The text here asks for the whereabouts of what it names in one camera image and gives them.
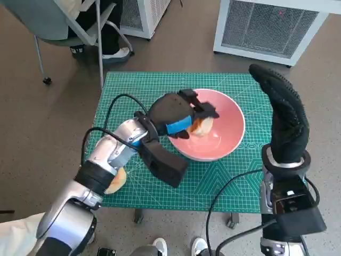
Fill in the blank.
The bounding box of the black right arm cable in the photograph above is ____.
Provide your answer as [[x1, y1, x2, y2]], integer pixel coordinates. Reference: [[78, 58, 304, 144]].
[[215, 218, 278, 254]]

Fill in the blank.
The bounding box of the black cable blue connector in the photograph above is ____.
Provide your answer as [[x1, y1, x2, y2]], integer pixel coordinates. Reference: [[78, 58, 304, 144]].
[[80, 127, 139, 167]]

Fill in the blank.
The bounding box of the grey office chair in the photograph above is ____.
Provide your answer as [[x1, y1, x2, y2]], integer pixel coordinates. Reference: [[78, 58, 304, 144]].
[[5, 0, 134, 89]]

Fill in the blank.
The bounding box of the cream cloth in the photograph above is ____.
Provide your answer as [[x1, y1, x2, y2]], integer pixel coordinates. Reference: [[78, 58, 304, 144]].
[[0, 212, 47, 256]]

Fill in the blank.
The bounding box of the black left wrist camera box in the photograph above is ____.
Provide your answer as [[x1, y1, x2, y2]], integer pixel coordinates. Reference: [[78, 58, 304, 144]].
[[138, 140, 189, 189]]

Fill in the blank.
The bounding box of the long black robot cable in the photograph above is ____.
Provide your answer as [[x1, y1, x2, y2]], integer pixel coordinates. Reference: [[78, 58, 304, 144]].
[[206, 168, 264, 253]]

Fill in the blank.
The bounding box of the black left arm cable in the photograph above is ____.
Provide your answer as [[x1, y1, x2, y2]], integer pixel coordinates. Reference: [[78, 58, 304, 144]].
[[105, 94, 149, 131]]

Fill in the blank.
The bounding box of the black device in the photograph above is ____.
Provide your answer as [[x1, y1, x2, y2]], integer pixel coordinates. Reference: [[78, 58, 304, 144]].
[[97, 247, 118, 256]]

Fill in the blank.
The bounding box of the black left robot hand blue tape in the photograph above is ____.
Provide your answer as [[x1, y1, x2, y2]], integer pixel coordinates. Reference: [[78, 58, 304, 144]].
[[148, 89, 221, 140]]

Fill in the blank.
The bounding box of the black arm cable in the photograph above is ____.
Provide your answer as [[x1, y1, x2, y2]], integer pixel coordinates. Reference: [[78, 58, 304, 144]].
[[215, 218, 278, 254], [105, 94, 149, 131]]

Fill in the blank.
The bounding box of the small white mesh cabinet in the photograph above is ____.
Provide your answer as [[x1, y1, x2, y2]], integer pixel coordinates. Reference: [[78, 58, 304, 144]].
[[119, 0, 171, 41]]

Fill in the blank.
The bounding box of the grey table leg caster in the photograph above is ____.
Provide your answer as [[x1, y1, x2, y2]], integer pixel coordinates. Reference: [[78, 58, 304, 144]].
[[226, 212, 240, 229], [134, 209, 146, 224]]

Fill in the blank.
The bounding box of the white shoe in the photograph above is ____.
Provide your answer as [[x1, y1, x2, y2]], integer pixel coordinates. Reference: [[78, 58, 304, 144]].
[[153, 238, 168, 256], [191, 238, 208, 256]]

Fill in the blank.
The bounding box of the black camera cable loop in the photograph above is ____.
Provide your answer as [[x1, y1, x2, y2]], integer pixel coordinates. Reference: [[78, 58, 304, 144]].
[[305, 177, 320, 207]]

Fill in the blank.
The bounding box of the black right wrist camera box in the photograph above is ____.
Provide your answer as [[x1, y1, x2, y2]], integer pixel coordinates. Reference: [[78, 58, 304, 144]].
[[271, 174, 328, 237]]

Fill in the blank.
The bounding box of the large white mesh cabinet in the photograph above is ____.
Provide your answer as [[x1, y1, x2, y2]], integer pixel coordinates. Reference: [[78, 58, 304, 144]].
[[213, 0, 330, 67]]

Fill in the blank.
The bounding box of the person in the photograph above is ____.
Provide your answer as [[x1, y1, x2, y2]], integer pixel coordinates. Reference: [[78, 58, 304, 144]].
[[68, 0, 134, 65]]

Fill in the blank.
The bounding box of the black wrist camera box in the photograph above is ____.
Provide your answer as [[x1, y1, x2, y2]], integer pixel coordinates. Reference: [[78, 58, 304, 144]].
[[271, 174, 328, 237], [138, 140, 189, 189]]

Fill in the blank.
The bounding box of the round toy bread bun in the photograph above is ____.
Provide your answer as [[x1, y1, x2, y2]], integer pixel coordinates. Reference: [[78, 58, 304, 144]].
[[105, 167, 128, 195]]

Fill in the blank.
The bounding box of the green cutting mat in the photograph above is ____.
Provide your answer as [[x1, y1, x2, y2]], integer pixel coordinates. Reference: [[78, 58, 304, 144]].
[[92, 71, 275, 213]]

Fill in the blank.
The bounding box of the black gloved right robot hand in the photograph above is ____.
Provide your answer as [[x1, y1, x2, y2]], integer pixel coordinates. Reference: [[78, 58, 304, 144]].
[[248, 63, 310, 165]]

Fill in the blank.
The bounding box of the pink bowl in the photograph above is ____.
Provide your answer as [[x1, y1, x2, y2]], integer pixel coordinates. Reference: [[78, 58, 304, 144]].
[[166, 89, 246, 162]]

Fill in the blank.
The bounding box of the long striped toy bread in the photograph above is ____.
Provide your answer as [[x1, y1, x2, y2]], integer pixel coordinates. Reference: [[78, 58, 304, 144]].
[[186, 117, 214, 137]]

